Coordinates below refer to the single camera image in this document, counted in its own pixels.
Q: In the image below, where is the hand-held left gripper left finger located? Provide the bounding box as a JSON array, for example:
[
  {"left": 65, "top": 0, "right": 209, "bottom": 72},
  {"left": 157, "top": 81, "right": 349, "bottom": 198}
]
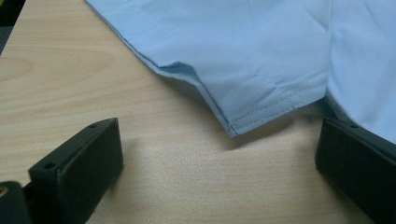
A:
[{"left": 22, "top": 117, "right": 124, "bottom": 224}]

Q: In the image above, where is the light blue short-sleeved shirt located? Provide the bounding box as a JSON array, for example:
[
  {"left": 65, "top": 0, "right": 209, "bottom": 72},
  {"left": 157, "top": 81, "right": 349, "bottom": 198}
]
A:
[{"left": 85, "top": 0, "right": 396, "bottom": 146}]

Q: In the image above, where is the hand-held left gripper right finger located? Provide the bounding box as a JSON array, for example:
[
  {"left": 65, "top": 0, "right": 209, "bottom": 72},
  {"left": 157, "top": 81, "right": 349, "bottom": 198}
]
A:
[{"left": 315, "top": 117, "right": 396, "bottom": 224}]

